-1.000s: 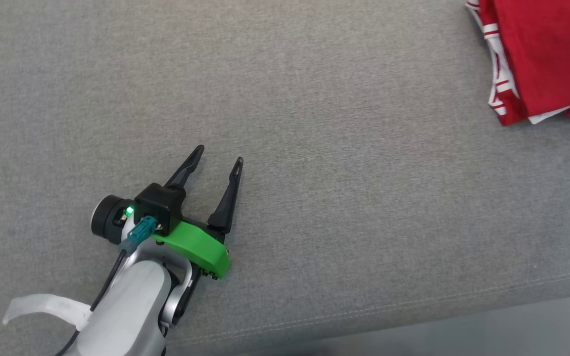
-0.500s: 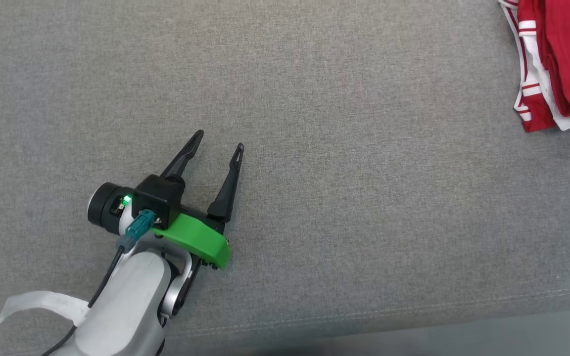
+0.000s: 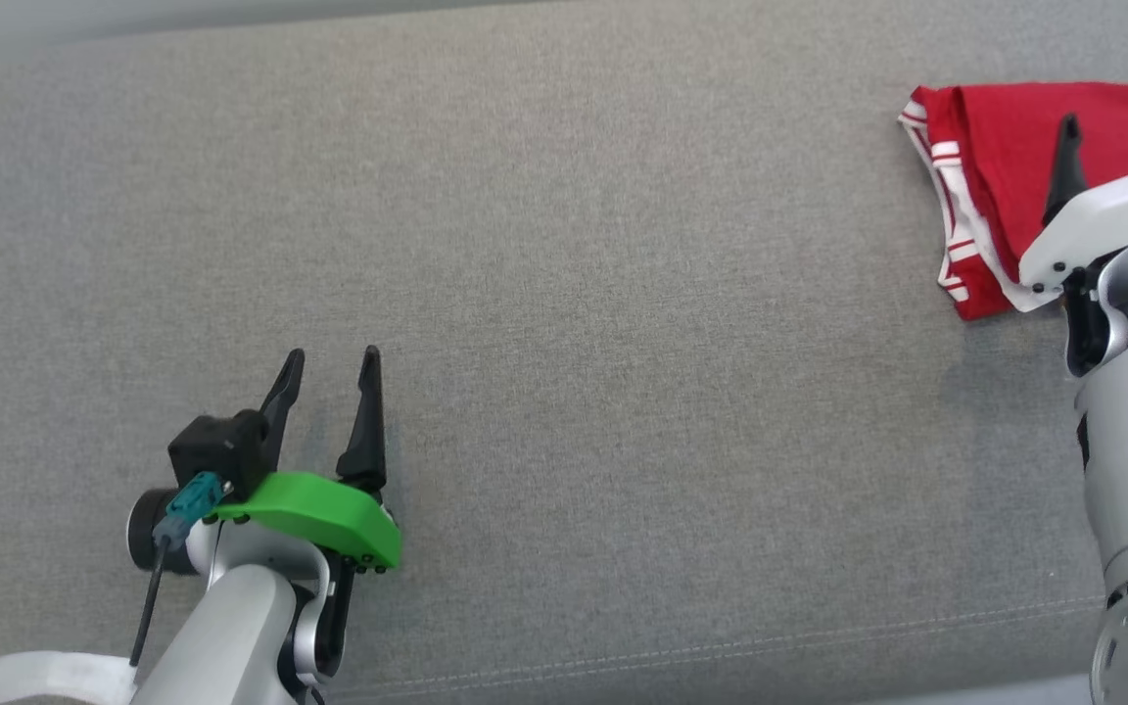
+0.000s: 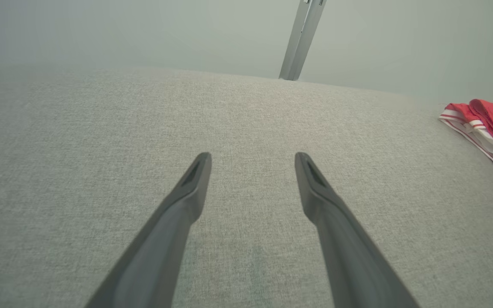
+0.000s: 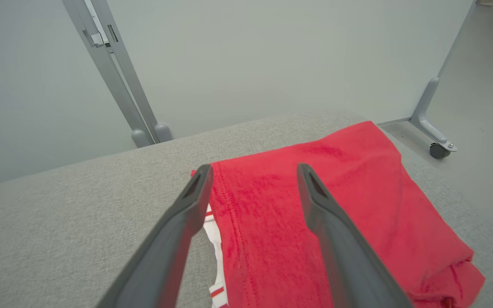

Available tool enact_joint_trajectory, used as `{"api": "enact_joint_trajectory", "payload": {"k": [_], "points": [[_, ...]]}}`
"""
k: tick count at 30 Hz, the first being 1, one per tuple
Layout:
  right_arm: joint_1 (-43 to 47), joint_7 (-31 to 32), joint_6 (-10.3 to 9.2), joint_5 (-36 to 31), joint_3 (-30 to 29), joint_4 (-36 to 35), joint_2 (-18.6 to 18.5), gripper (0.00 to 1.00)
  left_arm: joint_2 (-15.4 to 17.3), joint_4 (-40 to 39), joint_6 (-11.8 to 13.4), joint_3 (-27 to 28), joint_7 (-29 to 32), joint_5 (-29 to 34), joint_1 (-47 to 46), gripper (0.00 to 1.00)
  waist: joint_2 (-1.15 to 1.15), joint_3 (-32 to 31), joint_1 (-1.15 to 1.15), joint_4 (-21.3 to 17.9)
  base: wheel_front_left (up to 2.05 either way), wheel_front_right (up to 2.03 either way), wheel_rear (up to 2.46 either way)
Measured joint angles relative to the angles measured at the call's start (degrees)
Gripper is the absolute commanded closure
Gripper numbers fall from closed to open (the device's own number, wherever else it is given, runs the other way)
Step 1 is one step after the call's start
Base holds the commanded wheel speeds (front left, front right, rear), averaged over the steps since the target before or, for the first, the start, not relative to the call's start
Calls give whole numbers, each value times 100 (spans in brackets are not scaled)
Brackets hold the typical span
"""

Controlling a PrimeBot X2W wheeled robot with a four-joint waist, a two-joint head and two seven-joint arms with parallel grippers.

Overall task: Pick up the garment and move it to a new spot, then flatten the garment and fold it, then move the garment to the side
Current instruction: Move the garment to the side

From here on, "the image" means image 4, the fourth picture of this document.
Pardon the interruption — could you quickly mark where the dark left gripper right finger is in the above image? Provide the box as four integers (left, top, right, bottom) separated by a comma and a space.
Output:
294, 152, 420, 308

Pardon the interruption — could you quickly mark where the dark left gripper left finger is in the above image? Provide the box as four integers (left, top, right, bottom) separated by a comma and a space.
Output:
85, 152, 212, 308

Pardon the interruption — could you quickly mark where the grey partition post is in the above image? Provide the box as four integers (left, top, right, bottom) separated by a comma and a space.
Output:
291, 0, 327, 81
279, 0, 311, 81

